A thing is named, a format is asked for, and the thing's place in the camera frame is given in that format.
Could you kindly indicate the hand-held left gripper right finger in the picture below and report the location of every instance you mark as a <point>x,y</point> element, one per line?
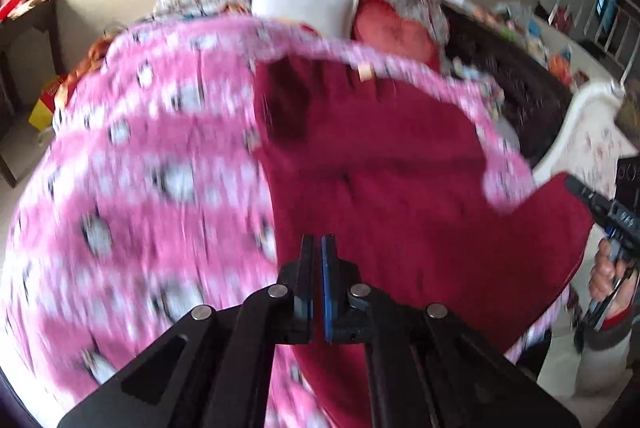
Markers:
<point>327,288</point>

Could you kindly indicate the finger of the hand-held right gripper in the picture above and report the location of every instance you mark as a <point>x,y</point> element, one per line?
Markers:
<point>592,203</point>

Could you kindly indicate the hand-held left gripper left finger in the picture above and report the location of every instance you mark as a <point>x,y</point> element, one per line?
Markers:
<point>306,288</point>

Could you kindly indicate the dark red garment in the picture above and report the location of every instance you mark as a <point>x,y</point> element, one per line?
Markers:
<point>400,188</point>

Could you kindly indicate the person's right forearm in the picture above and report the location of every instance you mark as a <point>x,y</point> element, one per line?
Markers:
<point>605,358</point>

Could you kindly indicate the person's right hand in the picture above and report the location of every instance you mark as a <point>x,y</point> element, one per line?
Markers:
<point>600,279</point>

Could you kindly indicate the white curved plastic furniture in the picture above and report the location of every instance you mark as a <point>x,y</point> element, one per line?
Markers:
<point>580,132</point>

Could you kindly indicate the dark carved wooden headboard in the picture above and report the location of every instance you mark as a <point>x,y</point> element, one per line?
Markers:
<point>520,97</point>

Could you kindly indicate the white metal rack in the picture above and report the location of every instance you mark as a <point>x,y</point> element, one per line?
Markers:
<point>612,22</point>

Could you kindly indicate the pink penguin print blanket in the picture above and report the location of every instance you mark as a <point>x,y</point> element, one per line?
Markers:
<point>150,208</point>

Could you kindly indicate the pile of assorted clutter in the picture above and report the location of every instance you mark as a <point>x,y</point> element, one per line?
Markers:
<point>525,27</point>

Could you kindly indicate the red heart cushion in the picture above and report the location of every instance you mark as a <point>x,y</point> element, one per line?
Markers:
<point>395,32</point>

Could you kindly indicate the white pillow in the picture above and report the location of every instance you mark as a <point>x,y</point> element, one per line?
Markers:
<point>300,5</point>

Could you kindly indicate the orange cloth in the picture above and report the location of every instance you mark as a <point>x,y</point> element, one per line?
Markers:
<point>95,52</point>

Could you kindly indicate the yellow box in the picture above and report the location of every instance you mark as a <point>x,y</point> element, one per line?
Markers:
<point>45,107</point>

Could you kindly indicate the dark wooden side table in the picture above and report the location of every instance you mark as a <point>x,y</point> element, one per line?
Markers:
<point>30,37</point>

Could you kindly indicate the red flat box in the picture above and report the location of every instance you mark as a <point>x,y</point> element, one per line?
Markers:
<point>12,0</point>

